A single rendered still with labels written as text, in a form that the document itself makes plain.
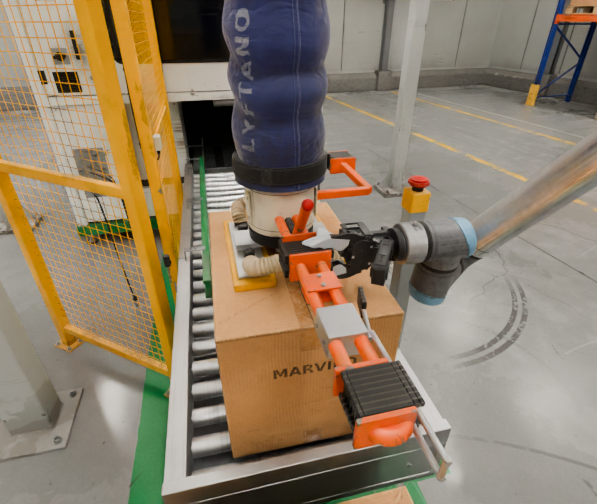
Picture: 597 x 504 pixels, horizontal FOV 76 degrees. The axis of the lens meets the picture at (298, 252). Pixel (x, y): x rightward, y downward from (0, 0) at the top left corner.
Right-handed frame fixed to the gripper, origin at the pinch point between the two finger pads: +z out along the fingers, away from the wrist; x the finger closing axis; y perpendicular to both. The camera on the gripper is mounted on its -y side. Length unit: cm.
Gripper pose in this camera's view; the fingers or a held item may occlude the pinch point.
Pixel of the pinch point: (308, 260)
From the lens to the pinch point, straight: 75.0
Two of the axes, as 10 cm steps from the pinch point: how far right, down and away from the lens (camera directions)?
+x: 0.1, -8.5, -5.3
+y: -2.3, -5.2, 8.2
